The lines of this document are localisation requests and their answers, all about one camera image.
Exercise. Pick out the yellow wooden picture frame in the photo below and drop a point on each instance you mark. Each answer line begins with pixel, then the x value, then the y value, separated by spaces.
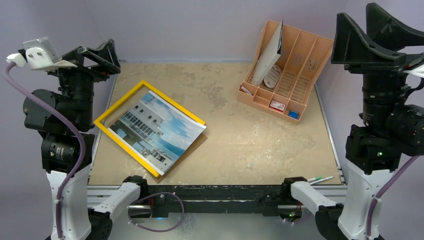
pixel 115 111

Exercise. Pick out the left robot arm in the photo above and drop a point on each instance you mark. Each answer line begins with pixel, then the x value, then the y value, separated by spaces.
pixel 64 120

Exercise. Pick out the green capped marker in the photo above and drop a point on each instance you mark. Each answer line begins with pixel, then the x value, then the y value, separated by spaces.
pixel 314 179

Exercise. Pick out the brown backing board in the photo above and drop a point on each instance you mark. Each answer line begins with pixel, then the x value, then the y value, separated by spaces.
pixel 198 142

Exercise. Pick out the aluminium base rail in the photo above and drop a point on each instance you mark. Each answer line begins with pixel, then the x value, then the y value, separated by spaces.
pixel 215 199

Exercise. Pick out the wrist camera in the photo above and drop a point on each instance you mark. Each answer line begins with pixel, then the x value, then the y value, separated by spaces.
pixel 40 55
pixel 417 71

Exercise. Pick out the red white small box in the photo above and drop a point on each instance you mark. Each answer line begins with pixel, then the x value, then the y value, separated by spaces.
pixel 277 106

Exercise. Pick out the peach desk organizer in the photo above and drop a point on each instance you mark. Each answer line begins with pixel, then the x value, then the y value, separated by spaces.
pixel 303 57

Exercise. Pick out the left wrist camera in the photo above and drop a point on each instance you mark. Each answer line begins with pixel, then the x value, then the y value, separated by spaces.
pixel 40 55

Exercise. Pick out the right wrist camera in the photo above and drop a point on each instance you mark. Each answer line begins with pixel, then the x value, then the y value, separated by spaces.
pixel 417 71

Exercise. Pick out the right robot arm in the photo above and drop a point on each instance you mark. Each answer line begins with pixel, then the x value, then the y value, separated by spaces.
pixel 392 135

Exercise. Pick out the white pen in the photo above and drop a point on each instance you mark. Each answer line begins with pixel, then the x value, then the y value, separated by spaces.
pixel 324 179

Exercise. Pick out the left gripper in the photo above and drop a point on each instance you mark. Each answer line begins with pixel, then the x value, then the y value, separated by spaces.
pixel 105 55

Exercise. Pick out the building photo print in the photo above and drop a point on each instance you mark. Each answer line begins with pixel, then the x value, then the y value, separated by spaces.
pixel 156 131

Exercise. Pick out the blue small box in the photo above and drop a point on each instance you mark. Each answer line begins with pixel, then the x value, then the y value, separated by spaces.
pixel 293 114

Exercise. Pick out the white eraser in organizer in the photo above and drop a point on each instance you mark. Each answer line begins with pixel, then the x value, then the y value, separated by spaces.
pixel 245 90

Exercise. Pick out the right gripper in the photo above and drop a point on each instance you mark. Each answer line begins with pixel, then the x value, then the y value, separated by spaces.
pixel 369 67

